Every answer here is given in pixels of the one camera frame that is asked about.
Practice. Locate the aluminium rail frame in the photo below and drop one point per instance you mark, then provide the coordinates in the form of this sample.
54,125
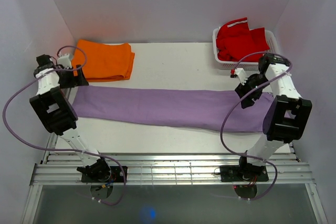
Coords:
158,155

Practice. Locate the folded orange trousers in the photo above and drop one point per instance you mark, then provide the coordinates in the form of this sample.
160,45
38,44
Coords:
104,63

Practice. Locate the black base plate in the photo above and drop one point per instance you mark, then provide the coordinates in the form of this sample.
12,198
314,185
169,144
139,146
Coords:
235,173
115,175

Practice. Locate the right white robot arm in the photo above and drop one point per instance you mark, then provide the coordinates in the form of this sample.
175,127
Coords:
286,118

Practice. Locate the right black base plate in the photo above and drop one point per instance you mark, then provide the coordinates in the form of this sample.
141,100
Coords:
235,173

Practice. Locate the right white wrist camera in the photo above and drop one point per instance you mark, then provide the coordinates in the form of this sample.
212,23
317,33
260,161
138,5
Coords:
240,74

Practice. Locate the red trousers in basket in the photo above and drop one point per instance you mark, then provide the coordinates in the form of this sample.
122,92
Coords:
235,40

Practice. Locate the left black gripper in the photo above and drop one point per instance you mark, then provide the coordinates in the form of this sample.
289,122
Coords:
80,81

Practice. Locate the purple trousers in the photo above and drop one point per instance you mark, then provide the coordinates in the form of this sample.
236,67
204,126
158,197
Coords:
203,109

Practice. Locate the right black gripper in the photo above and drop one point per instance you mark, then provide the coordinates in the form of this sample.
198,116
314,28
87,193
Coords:
247,102

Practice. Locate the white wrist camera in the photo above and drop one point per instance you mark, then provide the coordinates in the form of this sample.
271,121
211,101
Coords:
64,61
240,74

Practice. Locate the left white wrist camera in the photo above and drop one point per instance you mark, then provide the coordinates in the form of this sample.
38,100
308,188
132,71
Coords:
64,61

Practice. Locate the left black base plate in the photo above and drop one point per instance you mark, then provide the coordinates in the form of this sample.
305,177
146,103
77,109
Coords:
115,175

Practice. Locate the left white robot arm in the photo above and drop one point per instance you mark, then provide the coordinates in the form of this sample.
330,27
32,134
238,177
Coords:
58,116

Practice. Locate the white plastic basket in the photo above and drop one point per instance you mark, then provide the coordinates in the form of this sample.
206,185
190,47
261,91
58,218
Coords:
247,66

